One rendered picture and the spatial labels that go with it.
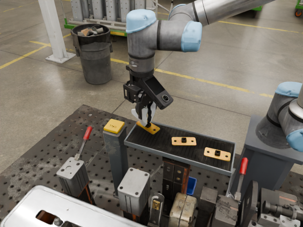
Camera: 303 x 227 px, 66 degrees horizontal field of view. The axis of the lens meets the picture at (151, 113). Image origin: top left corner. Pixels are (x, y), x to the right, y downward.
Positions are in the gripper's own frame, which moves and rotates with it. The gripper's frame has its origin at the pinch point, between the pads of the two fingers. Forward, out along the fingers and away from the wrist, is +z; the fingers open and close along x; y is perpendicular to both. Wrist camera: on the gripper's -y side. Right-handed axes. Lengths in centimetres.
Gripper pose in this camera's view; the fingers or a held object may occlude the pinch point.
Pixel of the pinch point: (148, 122)
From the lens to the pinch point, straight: 79.3
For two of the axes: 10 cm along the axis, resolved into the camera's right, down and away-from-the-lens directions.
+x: -6.7, 4.7, -5.8
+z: 0.0, 7.8, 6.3
